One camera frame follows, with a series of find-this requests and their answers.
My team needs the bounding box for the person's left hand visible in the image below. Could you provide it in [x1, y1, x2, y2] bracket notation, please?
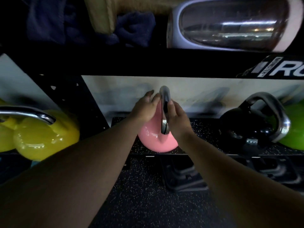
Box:
[129, 89, 161, 123]

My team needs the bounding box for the person's right hand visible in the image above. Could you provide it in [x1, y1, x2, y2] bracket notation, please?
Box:
[167, 100, 195, 142]

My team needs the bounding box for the pink kettlebell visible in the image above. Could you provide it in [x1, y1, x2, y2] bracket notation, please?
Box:
[137, 85, 179, 154]

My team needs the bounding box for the black Rogue storage rack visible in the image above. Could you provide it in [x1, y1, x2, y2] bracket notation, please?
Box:
[0, 0, 304, 164]

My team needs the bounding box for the black kettlebell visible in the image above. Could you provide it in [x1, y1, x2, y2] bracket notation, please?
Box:
[218, 92, 292, 153]

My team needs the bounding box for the yellow kettlebell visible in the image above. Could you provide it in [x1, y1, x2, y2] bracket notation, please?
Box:
[0, 105, 80, 162]
[0, 98, 18, 153]

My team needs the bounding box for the green kettlebell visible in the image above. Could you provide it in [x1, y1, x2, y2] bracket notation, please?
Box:
[268, 99, 304, 151]

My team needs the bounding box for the person's right forearm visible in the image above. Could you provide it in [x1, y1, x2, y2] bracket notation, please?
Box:
[178, 130, 304, 228]

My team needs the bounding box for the person's left forearm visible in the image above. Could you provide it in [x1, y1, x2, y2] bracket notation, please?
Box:
[0, 116, 143, 228]

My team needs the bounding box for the black rubber weight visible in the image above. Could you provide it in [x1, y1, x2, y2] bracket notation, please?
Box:
[247, 156, 302, 186]
[161, 155, 209, 193]

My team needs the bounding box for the dark blue towel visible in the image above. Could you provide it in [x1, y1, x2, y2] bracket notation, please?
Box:
[25, 0, 156, 48]

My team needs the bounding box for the clear shaker bottle pink lid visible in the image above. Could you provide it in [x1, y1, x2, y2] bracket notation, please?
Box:
[166, 0, 304, 53]

